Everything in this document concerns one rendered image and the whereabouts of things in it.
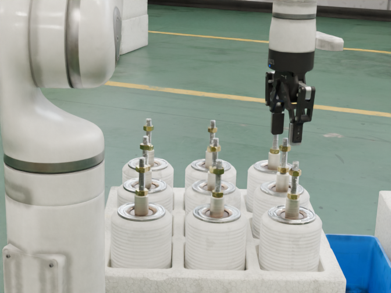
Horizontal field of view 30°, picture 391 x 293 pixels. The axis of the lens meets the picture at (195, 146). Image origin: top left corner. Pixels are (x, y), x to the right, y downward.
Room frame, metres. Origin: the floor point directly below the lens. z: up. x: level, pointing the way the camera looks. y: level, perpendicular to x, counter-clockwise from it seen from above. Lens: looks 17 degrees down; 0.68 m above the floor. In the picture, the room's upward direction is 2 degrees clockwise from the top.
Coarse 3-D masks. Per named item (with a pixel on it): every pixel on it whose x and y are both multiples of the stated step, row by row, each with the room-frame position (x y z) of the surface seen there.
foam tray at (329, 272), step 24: (336, 264) 1.04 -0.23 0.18; (120, 288) 0.98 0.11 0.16; (144, 288) 0.98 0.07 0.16; (168, 288) 0.98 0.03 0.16; (192, 288) 0.98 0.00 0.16; (216, 288) 0.99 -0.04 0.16; (240, 288) 0.99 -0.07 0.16; (264, 288) 0.99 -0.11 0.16; (288, 288) 0.99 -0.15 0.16; (312, 288) 0.99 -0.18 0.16; (336, 288) 0.99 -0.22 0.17
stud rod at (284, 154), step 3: (285, 138) 1.18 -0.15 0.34; (285, 141) 1.18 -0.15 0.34; (282, 144) 1.18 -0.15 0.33; (285, 144) 1.18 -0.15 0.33; (282, 153) 1.18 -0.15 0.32; (285, 153) 1.18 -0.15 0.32; (282, 156) 1.18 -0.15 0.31; (285, 156) 1.18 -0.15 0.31; (282, 159) 1.18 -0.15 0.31; (285, 159) 1.18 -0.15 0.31; (282, 162) 1.18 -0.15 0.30; (285, 162) 1.18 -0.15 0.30; (282, 165) 1.18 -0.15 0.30; (285, 165) 1.18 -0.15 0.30
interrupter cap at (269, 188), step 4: (264, 184) 1.20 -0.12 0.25; (268, 184) 1.20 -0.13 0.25; (272, 184) 1.20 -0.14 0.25; (260, 188) 1.18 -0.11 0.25; (264, 188) 1.18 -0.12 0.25; (268, 188) 1.18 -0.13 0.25; (272, 188) 1.19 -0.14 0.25; (300, 188) 1.18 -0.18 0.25; (264, 192) 1.16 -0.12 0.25; (268, 192) 1.16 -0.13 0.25; (272, 192) 1.16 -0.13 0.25; (276, 192) 1.16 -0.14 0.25; (280, 192) 1.16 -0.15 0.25; (284, 192) 1.16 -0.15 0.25; (300, 192) 1.16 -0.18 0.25; (276, 196) 1.15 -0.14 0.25; (280, 196) 1.15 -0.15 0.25; (284, 196) 1.15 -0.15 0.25
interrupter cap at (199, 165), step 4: (196, 160) 1.32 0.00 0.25; (200, 160) 1.32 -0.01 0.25; (204, 160) 1.32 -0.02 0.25; (224, 160) 1.32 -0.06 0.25; (192, 164) 1.30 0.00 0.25; (196, 164) 1.30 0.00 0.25; (200, 164) 1.30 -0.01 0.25; (204, 164) 1.31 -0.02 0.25; (224, 164) 1.30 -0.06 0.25; (228, 164) 1.31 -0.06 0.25; (192, 168) 1.28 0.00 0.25; (196, 168) 1.27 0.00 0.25; (200, 168) 1.28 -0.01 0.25; (204, 168) 1.28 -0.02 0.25; (208, 168) 1.29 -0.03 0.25; (228, 168) 1.28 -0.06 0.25; (204, 172) 1.26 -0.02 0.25
